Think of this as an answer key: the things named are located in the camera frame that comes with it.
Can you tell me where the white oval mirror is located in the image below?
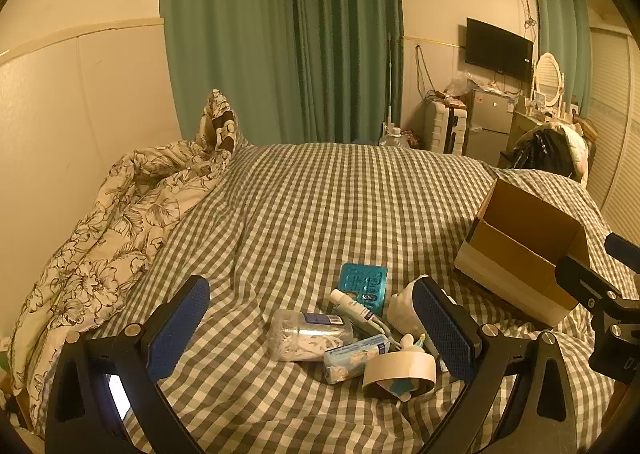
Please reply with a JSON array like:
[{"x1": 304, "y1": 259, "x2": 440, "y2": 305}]
[{"x1": 532, "y1": 51, "x2": 566, "y2": 110}]

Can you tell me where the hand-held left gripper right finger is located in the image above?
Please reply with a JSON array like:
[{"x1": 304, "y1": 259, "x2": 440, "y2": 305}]
[{"x1": 412, "y1": 276, "x2": 591, "y2": 454}]

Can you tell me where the white jacket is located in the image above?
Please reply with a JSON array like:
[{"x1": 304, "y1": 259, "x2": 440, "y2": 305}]
[{"x1": 555, "y1": 124, "x2": 593, "y2": 185}]

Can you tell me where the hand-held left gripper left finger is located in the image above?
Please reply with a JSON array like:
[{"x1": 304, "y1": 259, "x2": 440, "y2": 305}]
[{"x1": 45, "y1": 275, "x2": 211, "y2": 454}]

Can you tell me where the black wall television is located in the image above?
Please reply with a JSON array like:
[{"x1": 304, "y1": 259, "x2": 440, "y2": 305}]
[{"x1": 465, "y1": 17, "x2": 535, "y2": 70}]

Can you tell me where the white mop pole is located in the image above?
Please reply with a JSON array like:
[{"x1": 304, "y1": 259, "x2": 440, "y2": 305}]
[{"x1": 385, "y1": 34, "x2": 397, "y2": 132}]

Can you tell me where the black bag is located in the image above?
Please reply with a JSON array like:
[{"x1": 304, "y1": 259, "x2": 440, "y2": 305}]
[{"x1": 505, "y1": 126, "x2": 581, "y2": 180}]

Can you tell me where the cardboard box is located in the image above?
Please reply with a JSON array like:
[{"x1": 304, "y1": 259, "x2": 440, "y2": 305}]
[{"x1": 454, "y1": 178, "x2": 592, "y2": 327}]

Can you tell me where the white tube with cap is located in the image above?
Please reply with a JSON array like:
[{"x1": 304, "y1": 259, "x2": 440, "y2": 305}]
[{"x1": 329, "y1": 288, "x2": 393, "y2": 335}]

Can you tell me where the narrow green curtain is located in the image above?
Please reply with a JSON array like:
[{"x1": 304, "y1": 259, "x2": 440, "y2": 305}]
[{"x1": 531, "y1": 0, "x2": 593, "y2": 110}]

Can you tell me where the teal blister pack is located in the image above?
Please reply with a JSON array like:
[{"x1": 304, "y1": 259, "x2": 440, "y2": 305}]
[{"x1": 338, "y1": 263, "x2": 390, "y2": 317}]

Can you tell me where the white louvred wardrobe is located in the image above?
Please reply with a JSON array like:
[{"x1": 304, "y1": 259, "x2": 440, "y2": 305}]
[{"x1": 582, "y1": 26, "x2": 640, "y2": 245}]

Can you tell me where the beige dresser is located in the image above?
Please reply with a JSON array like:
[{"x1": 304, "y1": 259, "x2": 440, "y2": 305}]
[{"x1": 500, "y1": 109, "x2": 546, "y2": 167}]

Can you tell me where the white ribbed suitcase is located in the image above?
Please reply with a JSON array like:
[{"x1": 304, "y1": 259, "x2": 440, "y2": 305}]
[{"x1": 424, "y1": 100, "x2": 468, "y2": 155}]

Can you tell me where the silver fridge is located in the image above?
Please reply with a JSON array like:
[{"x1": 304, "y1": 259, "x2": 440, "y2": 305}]
[{"x1": 467, "y1": 86, "x2": 516, "y2": 167}]

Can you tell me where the clear water bottle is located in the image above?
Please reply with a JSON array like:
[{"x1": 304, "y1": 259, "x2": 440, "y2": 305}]
[{"x1": 380, "y1": 126, "x2": 411, "y2": 149}]

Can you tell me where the pale blue tissue pack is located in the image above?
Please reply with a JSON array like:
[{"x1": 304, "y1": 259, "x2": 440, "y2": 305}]
[{"x1": 324, "y1": 336, "x2": 388, "y2": 385}]

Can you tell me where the floral duvet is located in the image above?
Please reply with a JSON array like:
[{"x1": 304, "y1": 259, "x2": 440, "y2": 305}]
[{"x1": 10, "y1": 139, "x2": 231, "y2": 430}]

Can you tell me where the beige tape roll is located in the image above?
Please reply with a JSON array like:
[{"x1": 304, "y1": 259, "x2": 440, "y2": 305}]
[{"x1": 362, "y1": 350, "x2": 437, "y2": 397}]

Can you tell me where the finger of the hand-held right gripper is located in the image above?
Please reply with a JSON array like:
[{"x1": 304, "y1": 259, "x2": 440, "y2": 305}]
[
  {"x1": 555, "y1": 256, "x2": 640, "y2": 311},
  {"x1": 605, "y1": 233, "x2": 640, "y2": 276}
]

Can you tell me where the clear cotton swab jar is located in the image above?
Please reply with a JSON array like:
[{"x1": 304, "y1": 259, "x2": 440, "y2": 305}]
[{"x1": 270, "y1": 310, "x2": 357, "y2": 363}]

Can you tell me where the wide green curtain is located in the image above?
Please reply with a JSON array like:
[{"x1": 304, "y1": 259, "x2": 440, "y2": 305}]
[{"x1": 159, "y1": 0, "x2": 405, "y2": 145}]

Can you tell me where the patterned pillow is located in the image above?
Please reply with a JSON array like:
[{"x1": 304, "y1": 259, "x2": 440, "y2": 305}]
[{"x1": 195, "y1": 89, "x2": 242, "y2": 155}]

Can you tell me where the pale blue cord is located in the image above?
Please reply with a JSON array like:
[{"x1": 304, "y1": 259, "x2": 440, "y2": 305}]
[{"x1": 350, "y1": 306, "x2": 403, "y2": 350}]

